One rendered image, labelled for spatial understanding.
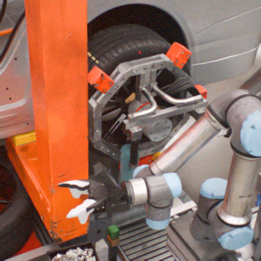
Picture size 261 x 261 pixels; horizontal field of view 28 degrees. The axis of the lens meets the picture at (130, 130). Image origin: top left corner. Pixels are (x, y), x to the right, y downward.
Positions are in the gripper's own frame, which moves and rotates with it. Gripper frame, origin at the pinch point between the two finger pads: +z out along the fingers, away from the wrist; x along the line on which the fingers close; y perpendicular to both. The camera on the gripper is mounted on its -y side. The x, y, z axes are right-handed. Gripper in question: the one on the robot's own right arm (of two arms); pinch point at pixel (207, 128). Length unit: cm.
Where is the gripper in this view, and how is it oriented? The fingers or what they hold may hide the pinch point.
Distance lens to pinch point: 247.3
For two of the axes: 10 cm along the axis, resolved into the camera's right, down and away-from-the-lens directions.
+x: 4.7, 5.6, -6.8
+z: -8.8, 2.6, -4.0
